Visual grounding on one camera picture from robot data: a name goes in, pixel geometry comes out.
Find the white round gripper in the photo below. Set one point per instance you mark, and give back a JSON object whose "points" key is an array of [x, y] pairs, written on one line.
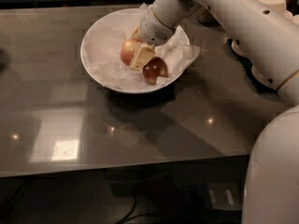
{"points": [[153, 29]]}

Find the red yellow apple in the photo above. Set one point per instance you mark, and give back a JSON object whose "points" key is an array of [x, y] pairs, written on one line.
{"points": [[155, 68], [128, 51]]}

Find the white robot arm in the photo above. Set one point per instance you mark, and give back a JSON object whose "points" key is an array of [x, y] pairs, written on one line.
{"points": [[271, 194]]}

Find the white ceramic bowl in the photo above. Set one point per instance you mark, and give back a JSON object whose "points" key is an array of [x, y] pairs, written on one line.
{"points": [[96, 31]]}

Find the white paper liner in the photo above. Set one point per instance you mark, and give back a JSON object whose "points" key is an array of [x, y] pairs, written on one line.
{"points": [[102, 56]]}

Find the glass jar with grains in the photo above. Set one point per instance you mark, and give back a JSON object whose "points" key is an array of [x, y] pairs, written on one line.
{"points": [[205, 17]]}

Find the black tray mat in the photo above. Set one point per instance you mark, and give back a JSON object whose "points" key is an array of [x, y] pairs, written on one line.
{"points": [[255, 85]]}

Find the dark box under table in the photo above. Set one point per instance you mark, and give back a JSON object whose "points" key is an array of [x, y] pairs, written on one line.
{"points": [[224, 196]]}

